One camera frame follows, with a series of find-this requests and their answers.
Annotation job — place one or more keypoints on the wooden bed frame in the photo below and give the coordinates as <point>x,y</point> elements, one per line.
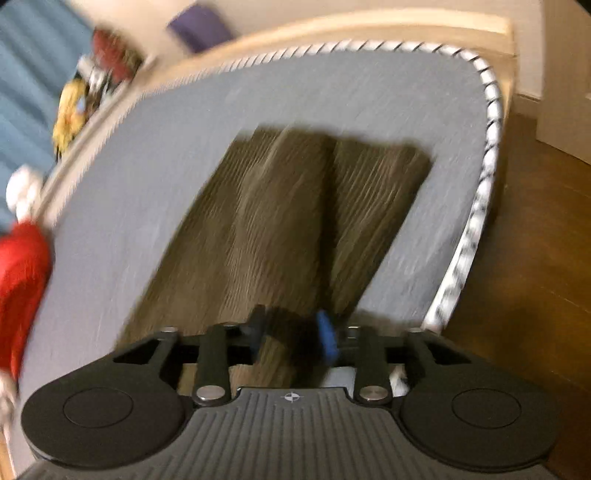
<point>323,34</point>

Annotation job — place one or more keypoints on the yellow plush toy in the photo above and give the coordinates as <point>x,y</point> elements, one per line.
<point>69,113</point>

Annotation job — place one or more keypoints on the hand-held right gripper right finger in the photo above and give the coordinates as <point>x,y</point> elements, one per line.
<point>326,337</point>

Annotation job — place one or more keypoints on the white cabinet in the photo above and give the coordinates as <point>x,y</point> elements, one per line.
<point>565,106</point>

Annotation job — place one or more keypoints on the panda plush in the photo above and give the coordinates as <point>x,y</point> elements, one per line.
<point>94,76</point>

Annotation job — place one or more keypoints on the white mushroom plush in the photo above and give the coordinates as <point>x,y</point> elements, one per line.
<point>24,189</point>

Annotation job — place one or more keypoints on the red folded quilt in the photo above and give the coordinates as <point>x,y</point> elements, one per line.
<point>21,286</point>

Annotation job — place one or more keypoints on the dark red cushion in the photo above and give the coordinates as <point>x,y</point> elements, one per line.
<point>113,50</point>

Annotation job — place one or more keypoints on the blue curtain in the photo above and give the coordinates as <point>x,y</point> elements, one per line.
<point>23,92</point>

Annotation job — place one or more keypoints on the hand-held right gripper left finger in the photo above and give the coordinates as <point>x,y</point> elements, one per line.
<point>256,325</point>

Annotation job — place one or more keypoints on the white folded blanket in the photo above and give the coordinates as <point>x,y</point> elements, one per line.
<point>5,392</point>

